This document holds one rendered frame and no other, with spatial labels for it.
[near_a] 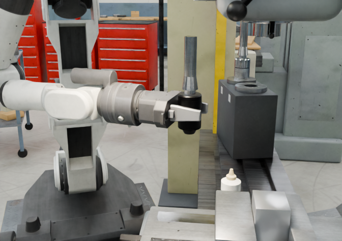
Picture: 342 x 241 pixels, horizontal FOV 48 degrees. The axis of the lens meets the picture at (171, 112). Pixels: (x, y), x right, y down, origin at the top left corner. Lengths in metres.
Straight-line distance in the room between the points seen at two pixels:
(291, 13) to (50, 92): 0.50
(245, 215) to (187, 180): 2.08
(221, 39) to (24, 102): 1.69
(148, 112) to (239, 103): 0.37
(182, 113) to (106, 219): 0.77
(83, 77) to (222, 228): 0.43
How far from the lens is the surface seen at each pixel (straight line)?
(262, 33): 0.70
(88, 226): 1.42
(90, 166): 1.47
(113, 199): 1.61
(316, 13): 0.64
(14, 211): 1.98
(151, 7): 9.78
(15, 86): 0.95
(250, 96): 1.07
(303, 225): 0.65
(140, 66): 5.31
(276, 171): 1.08
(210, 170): 1.05
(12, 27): 0.93
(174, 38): 2.45
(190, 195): 2.74
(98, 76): 0.82
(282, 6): 0.62
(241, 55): 1.20
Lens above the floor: 1.35
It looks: 17 degrees down
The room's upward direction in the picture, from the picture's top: straight up
